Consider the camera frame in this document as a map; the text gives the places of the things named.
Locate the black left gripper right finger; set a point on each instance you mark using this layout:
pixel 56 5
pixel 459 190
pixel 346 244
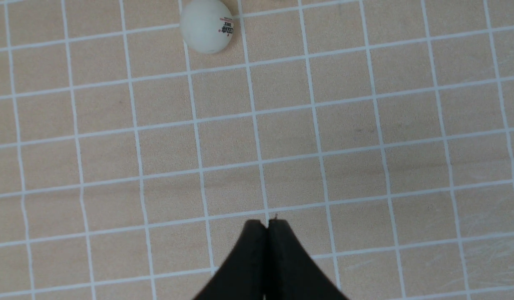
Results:
pixel 291 273

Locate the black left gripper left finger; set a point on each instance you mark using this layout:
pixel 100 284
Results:
pixel 240 277

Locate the white ping-pong ball with logo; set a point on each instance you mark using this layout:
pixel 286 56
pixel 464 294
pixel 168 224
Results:
pixel 207 26

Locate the checkered orange tablecloth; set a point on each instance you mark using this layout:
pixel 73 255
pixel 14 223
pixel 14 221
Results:
pixel 382 130

